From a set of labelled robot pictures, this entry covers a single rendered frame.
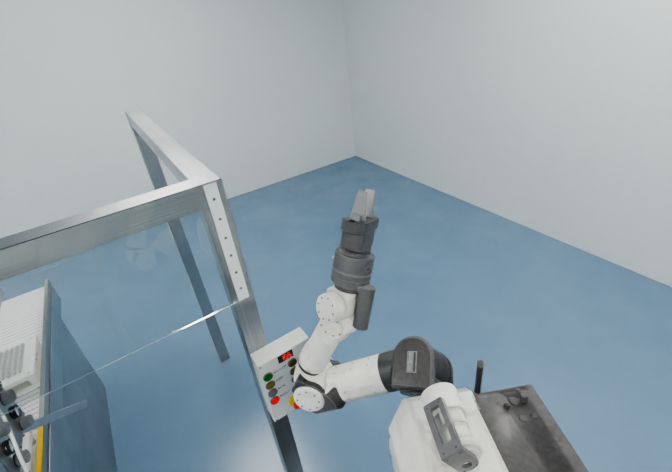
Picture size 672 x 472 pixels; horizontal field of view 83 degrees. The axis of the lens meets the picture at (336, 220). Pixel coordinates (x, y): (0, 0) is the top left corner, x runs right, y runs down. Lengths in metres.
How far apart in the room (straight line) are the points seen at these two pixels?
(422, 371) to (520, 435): 0.20
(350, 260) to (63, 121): 3.86
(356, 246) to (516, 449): 0.45
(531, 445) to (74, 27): 4.26
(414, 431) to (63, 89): 4.08
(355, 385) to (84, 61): 3.89
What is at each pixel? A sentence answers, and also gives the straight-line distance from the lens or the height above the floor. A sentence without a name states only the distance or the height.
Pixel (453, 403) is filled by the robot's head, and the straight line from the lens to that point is 0.72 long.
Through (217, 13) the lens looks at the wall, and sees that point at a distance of 4.55.
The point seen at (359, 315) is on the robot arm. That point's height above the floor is 1.36.
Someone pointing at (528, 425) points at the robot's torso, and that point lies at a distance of 0.86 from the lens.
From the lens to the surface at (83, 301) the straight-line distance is 0.96.
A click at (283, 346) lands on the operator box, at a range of 1.19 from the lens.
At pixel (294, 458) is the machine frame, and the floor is 0.48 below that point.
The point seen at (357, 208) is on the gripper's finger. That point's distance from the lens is 0.78.
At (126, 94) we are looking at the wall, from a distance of 4.39.
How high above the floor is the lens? 1.94
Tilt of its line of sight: 30 degrees down
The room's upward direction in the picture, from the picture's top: 7 degrees counter-clockwise
